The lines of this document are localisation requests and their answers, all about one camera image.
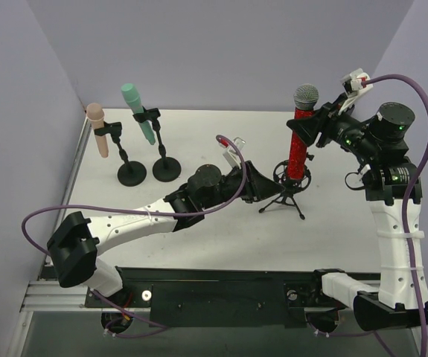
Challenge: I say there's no black shock mount tripod stand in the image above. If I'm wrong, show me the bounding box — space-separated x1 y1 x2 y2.
258 160 311 220

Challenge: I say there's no red glitter microphone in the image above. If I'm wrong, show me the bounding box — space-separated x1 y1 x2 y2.
287 83 319 181

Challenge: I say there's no black clip mic stand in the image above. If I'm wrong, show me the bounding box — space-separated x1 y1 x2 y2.
133 107 182 182
95 122 147 187

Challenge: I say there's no mint green microphone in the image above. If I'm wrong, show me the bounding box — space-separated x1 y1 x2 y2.
121 83 156 145

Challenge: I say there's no pink microphone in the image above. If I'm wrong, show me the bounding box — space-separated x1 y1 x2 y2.
86 103 109 158

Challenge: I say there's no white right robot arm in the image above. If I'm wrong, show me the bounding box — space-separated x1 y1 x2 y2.
287 102 428 331

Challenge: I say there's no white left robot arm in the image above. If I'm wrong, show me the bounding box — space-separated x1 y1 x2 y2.
47 161 283 298

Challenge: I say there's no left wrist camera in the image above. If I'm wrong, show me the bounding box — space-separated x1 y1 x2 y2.
218 137 246 168

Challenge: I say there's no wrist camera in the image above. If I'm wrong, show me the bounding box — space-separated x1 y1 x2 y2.
218 137 246 168
339 68 374 114

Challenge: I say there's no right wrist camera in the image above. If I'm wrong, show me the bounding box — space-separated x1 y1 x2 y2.
339 68 374 114

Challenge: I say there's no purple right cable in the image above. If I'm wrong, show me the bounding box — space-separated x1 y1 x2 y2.
362 74 428 357

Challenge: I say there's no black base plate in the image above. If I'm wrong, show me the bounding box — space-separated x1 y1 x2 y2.
83 266 352 330

